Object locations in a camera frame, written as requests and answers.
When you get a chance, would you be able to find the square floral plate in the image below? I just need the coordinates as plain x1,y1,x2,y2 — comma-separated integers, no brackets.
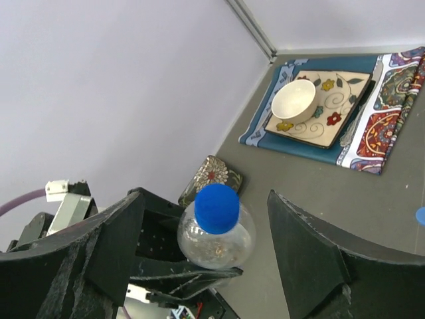
264,70,372,148

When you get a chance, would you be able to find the blue patterned placemat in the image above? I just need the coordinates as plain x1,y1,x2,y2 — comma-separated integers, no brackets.
239,47,424,174

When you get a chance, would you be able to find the clear water bottle blue cap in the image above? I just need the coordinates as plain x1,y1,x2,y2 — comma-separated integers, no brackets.
177,198,256,270

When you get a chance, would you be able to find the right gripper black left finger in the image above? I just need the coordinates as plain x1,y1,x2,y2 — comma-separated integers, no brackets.
1,192,145,318

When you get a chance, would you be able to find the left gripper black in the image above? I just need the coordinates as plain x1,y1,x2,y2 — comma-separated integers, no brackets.
127,187,243,318

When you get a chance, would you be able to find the dark floral coaster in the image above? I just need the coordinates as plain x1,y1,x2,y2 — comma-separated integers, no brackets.
178,155,243,207

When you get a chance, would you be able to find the white ceramic bowl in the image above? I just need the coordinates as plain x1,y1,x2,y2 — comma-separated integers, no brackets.
271,79,318,124

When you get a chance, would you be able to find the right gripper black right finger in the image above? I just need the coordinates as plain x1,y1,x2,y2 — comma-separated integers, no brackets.
267,191,424,318

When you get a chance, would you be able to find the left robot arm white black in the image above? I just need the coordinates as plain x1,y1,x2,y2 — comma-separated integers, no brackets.
1,182,242,318

